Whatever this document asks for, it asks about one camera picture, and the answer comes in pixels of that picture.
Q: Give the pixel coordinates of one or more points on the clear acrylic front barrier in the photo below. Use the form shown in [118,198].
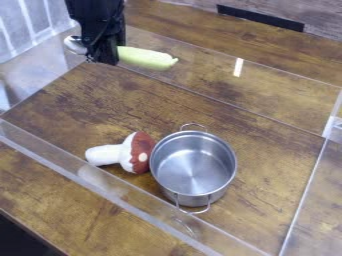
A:
[185,226]

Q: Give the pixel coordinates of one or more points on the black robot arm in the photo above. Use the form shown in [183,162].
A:
[73,3]

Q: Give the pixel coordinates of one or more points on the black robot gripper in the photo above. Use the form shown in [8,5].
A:
[103,31]

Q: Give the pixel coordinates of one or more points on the green handled metal spoon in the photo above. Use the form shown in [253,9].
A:
[130,55]

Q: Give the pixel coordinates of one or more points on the black wall strip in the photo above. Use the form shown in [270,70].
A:
[261,18]

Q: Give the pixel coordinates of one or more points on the plush brown white mushroom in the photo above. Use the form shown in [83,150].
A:
[131,154]

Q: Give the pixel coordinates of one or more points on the stainless steel pot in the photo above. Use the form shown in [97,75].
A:
[194,165]

